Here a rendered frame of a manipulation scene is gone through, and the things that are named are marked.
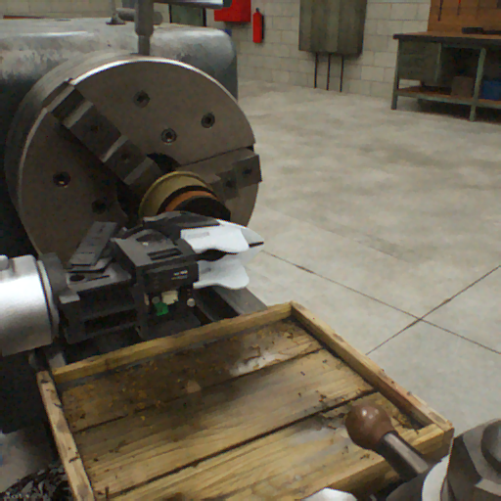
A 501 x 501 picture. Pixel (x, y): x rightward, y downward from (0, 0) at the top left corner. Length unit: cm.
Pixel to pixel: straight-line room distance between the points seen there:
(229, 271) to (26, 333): 19
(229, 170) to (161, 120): 10
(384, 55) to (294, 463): 792
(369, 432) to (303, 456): 35
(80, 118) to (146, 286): 24
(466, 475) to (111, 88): 58
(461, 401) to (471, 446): 197
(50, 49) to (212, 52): 23
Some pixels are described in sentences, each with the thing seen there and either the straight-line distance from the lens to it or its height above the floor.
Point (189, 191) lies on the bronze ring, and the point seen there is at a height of 111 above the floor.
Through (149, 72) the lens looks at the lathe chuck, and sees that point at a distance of 69.
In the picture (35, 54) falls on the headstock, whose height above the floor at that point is 123.
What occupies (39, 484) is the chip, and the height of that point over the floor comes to 59.
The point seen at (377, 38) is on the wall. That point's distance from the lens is 842.
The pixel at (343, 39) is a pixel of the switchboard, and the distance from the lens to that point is 843.
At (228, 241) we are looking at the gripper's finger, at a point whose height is 110.
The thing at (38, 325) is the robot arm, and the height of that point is 107.
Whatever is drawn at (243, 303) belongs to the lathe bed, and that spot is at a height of 86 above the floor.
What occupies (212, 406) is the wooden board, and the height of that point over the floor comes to 89.
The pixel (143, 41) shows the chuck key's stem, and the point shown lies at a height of 125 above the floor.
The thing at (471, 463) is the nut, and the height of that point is 117.
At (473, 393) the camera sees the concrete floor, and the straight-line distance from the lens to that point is 222.
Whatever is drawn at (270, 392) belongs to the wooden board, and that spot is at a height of 89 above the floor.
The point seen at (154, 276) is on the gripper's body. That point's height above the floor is 110.
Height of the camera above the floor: 130
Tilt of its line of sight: 26 degrees down
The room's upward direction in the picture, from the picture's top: straight up
